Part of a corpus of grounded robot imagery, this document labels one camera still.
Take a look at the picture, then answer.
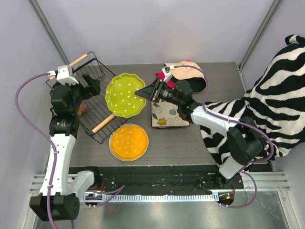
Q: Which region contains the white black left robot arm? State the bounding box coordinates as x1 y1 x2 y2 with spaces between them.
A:
30 74 102 222

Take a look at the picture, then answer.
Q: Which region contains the grey slotted cable duct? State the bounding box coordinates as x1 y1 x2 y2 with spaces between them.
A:
81 193 219 204

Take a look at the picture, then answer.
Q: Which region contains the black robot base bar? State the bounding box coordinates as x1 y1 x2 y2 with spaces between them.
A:
69 164 246 194

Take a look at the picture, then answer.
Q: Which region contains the pink dotted round plate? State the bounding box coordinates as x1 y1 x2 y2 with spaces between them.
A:
79 101 88 113

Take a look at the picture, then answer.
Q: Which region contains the zebra striped blanket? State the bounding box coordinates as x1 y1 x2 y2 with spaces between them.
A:
205 34 305 160

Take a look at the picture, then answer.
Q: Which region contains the cream flower square plate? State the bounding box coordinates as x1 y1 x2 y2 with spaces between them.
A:
151 101 190 128

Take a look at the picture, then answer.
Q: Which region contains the black wire dish rack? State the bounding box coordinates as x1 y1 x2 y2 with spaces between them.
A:
45 51 134 145

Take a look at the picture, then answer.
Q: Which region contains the beige black bucket hat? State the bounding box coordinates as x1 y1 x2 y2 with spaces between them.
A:
170 67 206 94

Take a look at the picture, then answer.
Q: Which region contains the green dotted round plate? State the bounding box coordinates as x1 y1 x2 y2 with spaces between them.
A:
105 73 146 118

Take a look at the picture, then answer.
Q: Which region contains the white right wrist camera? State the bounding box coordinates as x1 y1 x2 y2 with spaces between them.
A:
162 65 174 83

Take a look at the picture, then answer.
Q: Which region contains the red folded cloth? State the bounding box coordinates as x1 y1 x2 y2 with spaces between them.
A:
155 71 177 89

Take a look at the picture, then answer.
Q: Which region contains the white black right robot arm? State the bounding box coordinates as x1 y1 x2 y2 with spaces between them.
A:
135 78 266 188

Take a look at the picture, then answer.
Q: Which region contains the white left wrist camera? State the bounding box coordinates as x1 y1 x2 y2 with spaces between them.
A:
48 65 79 86

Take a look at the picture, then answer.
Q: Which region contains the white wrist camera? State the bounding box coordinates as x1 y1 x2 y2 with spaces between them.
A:
48 65 79 86
162 65 174 83

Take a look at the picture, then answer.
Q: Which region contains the orange dotted round plate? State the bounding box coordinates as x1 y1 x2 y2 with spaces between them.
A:
108 123 150 163

